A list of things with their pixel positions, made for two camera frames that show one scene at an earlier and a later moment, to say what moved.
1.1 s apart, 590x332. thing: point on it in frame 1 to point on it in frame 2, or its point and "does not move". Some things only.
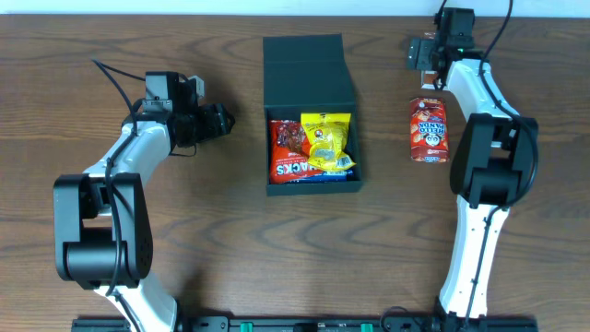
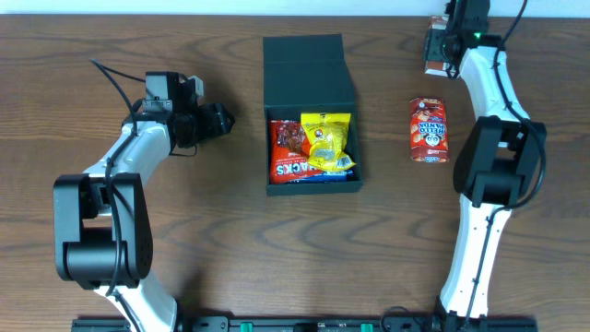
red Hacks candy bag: (289, 152) does not move
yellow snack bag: (328, 136) does not move
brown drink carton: (427, 79) to (435, 62)
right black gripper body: (419, 57) to (436, 53)
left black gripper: (220, 122) does not move
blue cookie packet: (327, 177) does not move
